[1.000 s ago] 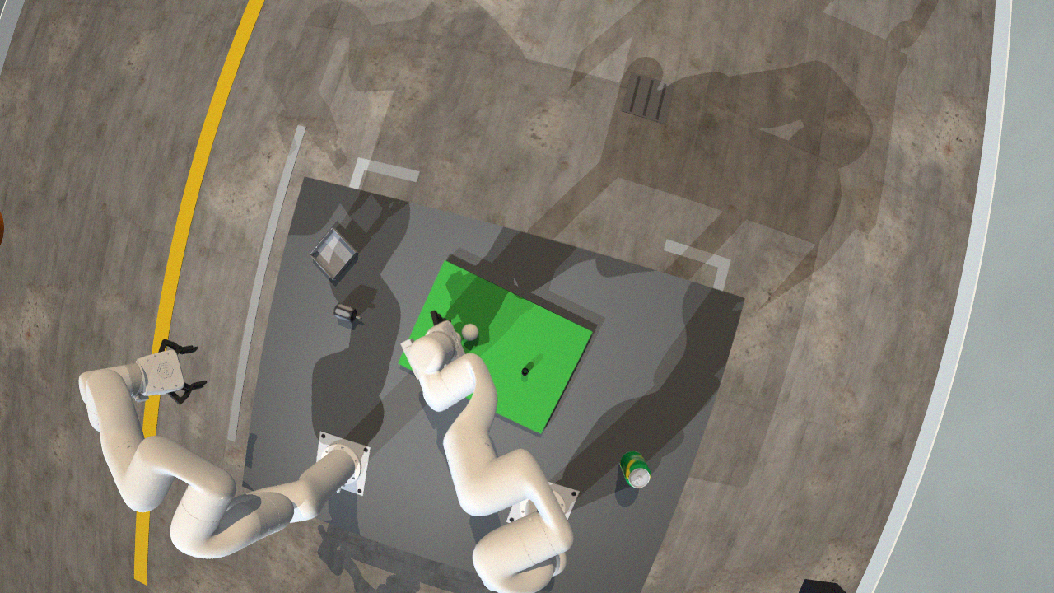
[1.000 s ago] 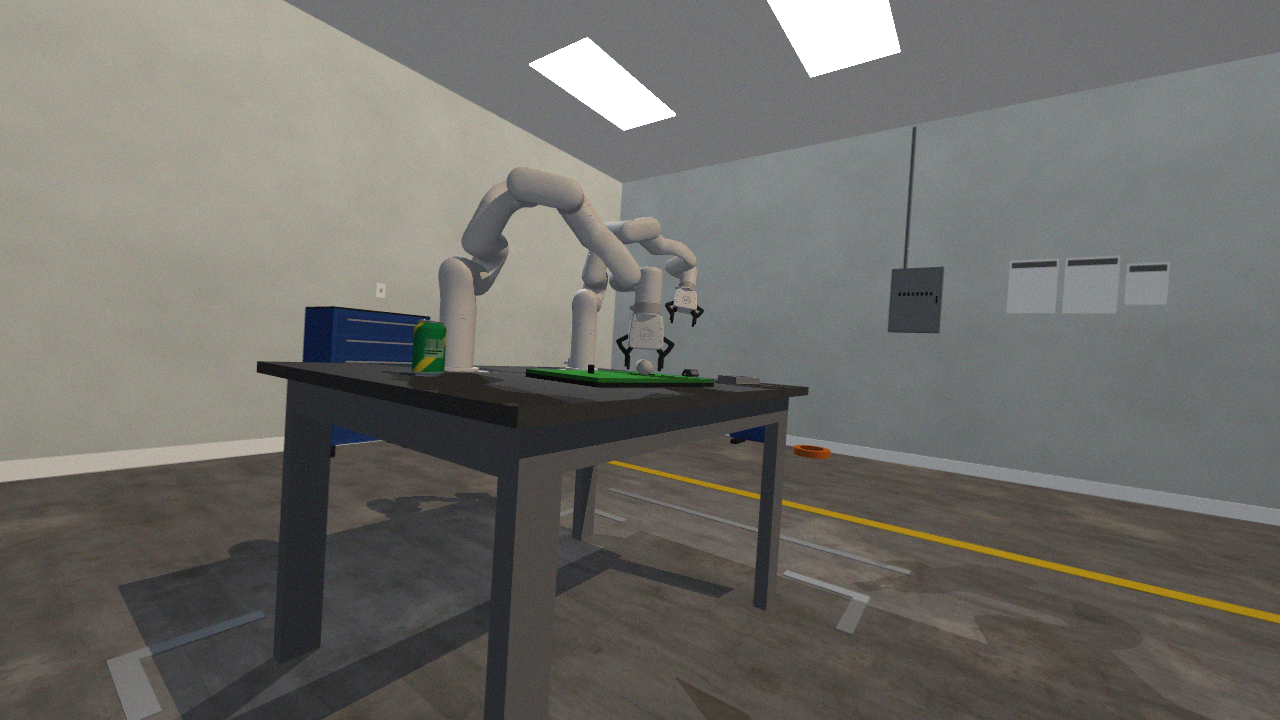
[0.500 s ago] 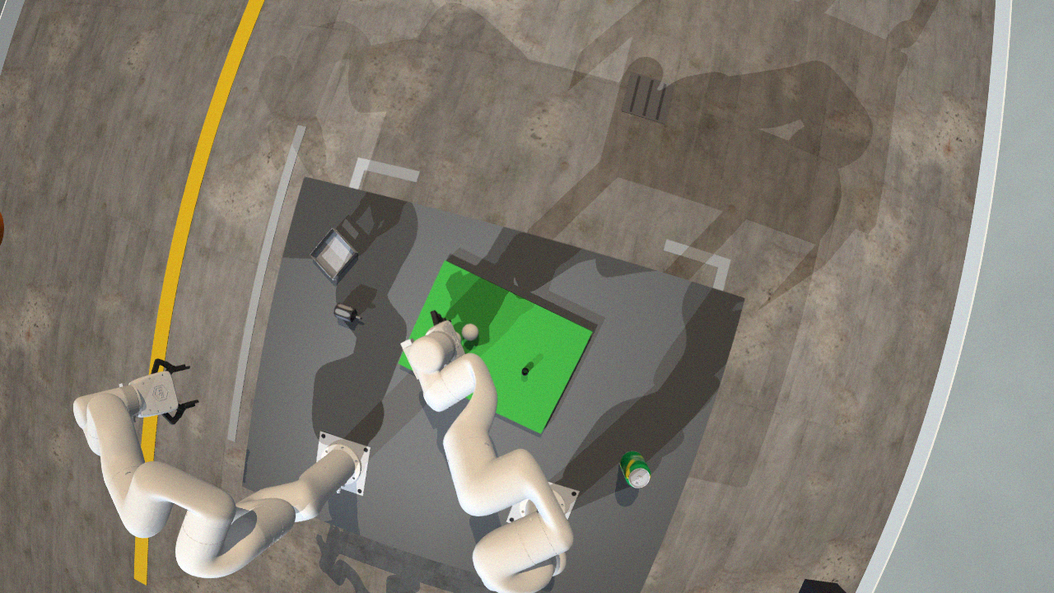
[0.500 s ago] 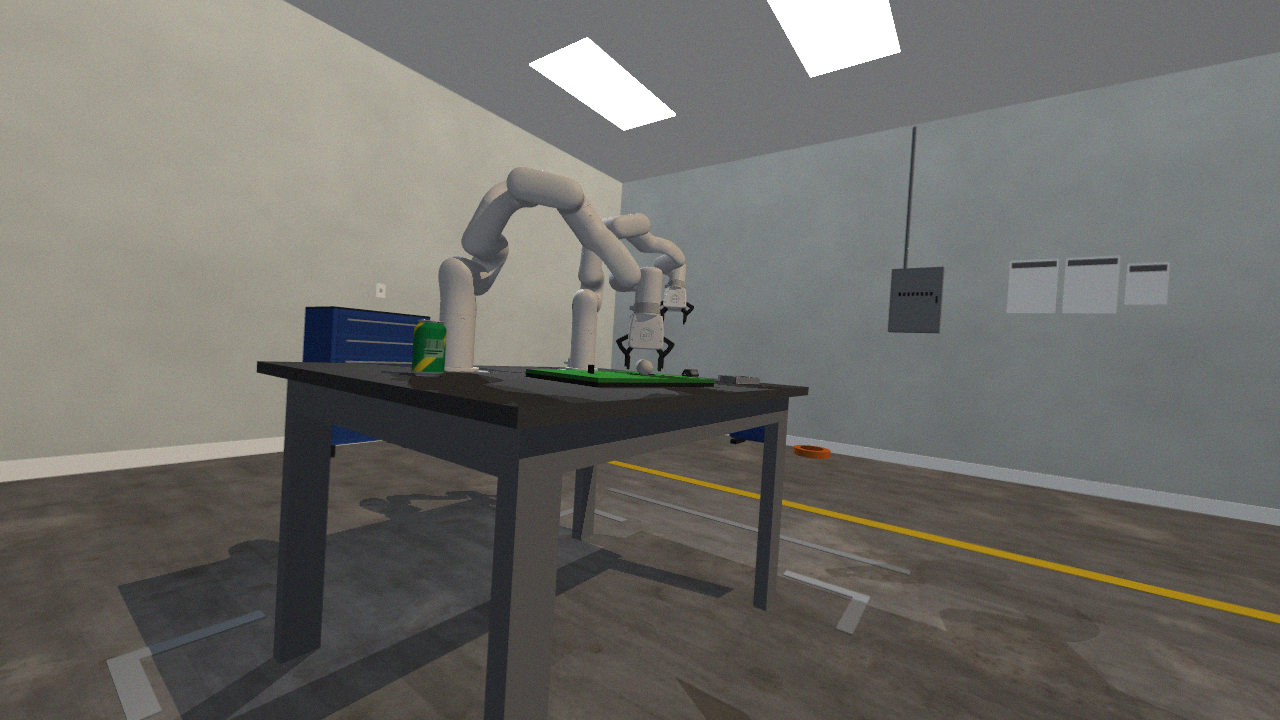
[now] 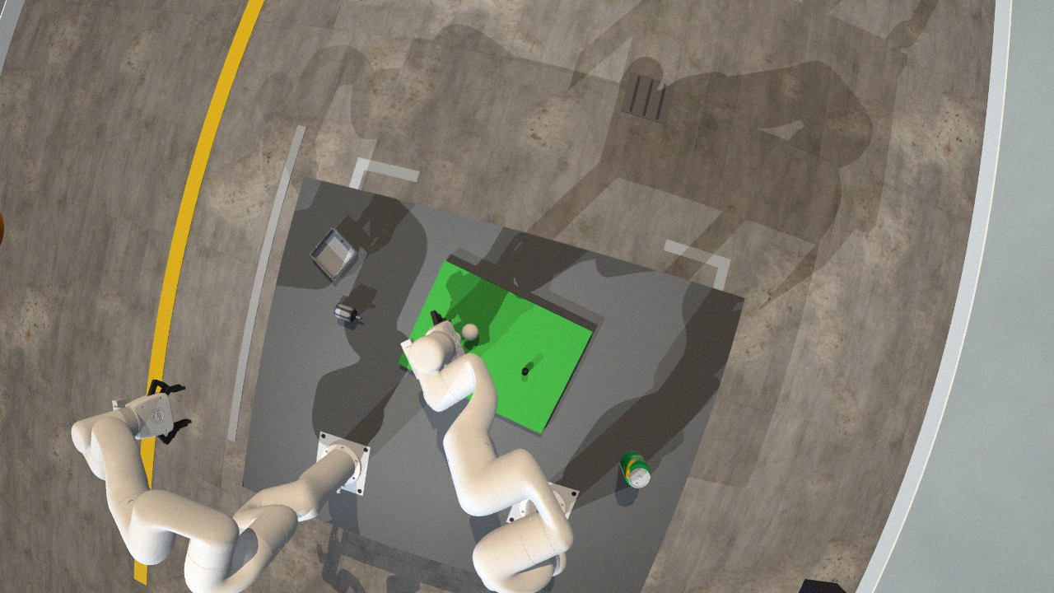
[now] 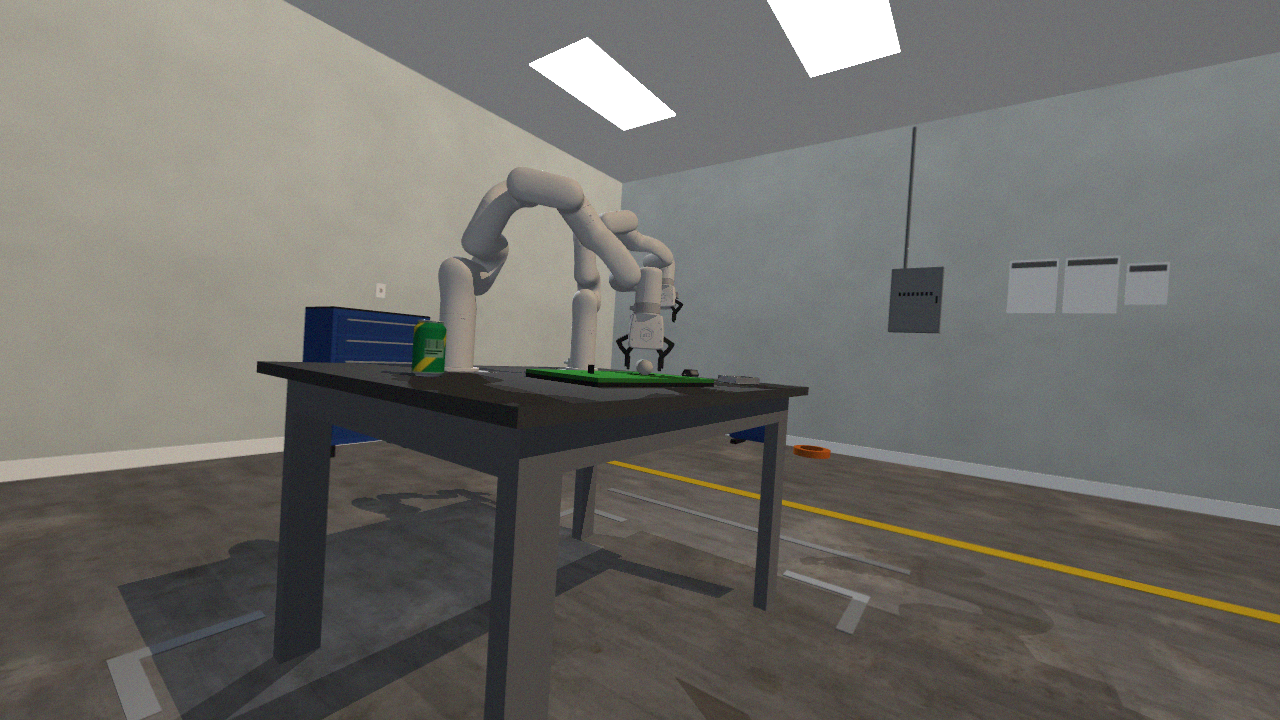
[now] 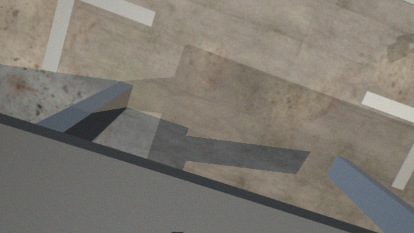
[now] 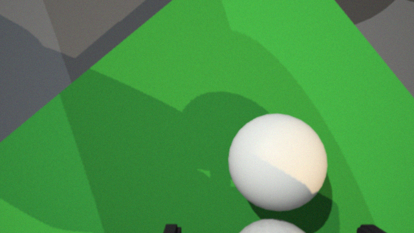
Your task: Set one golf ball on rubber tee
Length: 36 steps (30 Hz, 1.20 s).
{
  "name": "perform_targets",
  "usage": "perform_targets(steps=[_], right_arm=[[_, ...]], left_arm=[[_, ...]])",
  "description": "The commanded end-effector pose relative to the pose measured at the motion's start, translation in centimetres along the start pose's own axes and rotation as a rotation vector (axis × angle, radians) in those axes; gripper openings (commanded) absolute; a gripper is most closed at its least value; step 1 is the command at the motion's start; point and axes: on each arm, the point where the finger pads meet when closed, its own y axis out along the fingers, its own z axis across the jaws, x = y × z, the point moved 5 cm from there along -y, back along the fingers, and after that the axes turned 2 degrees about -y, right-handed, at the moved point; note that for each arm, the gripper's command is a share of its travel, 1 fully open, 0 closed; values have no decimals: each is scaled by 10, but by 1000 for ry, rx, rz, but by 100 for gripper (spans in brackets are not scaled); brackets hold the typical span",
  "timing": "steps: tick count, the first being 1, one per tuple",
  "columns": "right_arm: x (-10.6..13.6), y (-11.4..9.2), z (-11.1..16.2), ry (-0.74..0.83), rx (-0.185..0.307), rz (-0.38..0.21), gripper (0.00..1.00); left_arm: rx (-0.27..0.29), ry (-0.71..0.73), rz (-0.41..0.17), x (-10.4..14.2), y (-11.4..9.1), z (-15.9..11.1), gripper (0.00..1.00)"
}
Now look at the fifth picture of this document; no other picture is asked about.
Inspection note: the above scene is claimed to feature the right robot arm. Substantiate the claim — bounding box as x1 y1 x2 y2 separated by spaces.
401 331 574 593

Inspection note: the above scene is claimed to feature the green golf mat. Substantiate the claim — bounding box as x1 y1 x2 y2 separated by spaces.
409 260 592 434

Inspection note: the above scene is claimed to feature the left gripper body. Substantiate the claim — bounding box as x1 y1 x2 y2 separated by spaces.
125 392 174 440

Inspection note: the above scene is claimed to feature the green and yellow drink can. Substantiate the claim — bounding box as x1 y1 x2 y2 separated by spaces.
620 451 651 488

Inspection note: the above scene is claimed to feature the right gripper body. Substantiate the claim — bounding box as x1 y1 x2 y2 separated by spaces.
426 320 465 362

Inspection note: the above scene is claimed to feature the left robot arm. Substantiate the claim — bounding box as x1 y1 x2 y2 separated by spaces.
72 398 362 593

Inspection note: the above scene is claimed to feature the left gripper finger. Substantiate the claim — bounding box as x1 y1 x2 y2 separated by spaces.
147 380 186 396
157 419 192 444

